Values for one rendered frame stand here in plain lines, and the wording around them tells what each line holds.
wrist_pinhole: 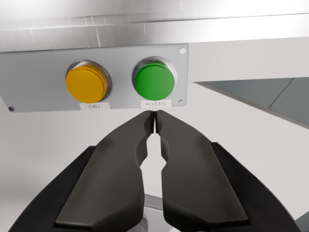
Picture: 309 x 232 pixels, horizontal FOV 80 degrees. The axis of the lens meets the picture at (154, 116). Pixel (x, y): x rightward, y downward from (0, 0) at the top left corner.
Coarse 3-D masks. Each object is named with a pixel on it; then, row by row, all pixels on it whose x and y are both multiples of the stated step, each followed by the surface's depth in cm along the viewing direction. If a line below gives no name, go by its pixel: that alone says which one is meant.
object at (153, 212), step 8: (144, 200) 44; (152, 200) 45; (160, 200) 46; (144, 208) 43; (152, 208) 43; (160, 208) 44; (144, 216) 45; (152, 216) 45; (160, 216) 44; (152, 224) 47; (160, 224) 47; (168, 224) 46
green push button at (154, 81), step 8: (144, 64) 18; (152, 64) 18; (160, 64) 18; (144, 72) 18; (152, 72) 18; (160, 72) 18; (168, 72) 18; (136, 80) 18; (144, 80) 18; (152, 80) 18; (160, 80) 18; (168, 80) 18; (136, 88) 19; (144, 88) 19; (152, 88) 19; (160, 88) 19; (168, 88) 19; (144, 96) 19; (152, 96) 19; (160, 96) 19
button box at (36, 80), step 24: (72, 48) 18; (96, 48) 18; (120, 48) 18; (144, 48) 18; (168, 48) 18; (0, 72) 19; (24, 72) 19; (48, 72) 19; (120, 72) 19; (24, 96) 21; (48, 96) 21; (72, 96) 21; (120, 96) 21; (168, 96) 20
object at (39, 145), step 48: (0, 96) 32; (192, 96) 32; (0, 144) 38; (48, 144) 38; (96, 144) 37; (240, 144) 37; (288, 144) 37; (0, 192) 46; (144, 192) 45; (288, 192) 45
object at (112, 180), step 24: (144, 120) 11; (120, 144) 9; (144, 144) 10; (96, 168) 8; (120, 168) 8; (72, 192) 7; (96, 192) 7; (120, 192) 7; (72, 216) 6; (96, 216) 6; (120, 216) 7
